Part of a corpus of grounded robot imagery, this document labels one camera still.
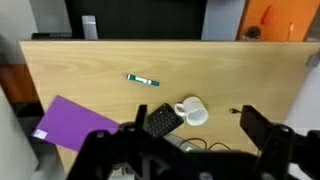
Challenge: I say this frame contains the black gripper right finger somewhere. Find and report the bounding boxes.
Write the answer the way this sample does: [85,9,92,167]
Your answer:
[239,104,278,158]

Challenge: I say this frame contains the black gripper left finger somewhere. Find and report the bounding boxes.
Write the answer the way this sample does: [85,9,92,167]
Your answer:
[134,104,148,132]

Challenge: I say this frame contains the green white marker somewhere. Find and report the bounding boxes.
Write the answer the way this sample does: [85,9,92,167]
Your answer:
[125,73,161,88]

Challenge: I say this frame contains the white ceramic mug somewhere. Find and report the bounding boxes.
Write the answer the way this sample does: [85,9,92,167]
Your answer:
[173,96,210,127]

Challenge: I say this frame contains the black computer keyboard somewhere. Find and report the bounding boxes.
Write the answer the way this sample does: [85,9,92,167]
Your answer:
[144,102,185,139]

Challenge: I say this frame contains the grey device with green light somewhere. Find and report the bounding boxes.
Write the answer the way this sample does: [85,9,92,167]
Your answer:
[163,132,208,154]

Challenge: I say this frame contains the purple folder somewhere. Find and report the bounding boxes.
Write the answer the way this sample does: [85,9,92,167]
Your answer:
[32,95,121,153]

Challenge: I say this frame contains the grey desk knob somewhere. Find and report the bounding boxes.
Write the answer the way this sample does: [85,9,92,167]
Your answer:
[306,49,320,70]

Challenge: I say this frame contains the orange topped drawer cabinet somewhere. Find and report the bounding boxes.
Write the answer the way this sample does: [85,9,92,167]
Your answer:
[235,0,320,43]

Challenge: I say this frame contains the black desk cable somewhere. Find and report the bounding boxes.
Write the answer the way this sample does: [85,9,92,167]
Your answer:
[177,137,235,153]

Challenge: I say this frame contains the grey upright post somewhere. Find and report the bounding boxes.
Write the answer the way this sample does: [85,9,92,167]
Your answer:
[81,15,100,41]

